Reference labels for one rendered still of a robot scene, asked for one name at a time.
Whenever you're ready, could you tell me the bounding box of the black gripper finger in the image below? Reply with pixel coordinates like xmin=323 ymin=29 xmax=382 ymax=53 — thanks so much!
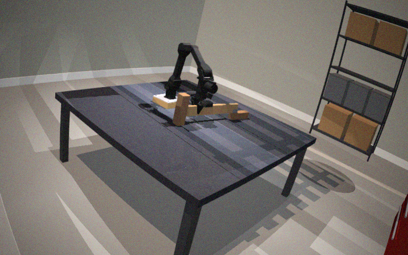
xmin=190 ymin=99 xmax=199 ymax=105
xmin=197 ymin=104 xmax=203 ymax=114

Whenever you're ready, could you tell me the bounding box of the brown wooden rail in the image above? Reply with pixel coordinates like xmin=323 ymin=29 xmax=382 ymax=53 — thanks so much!
xmin=186 ymin=103 xmax=238 ymax=116

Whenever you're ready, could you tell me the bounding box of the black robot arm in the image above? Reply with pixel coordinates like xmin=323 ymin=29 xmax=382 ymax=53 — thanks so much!
xmin=164 ymin=43 xmax=218 ymax=100

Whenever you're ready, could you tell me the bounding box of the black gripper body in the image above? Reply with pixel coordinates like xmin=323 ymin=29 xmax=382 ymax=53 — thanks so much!
xmin=187 ymin=88 xmax=213 ymax=107

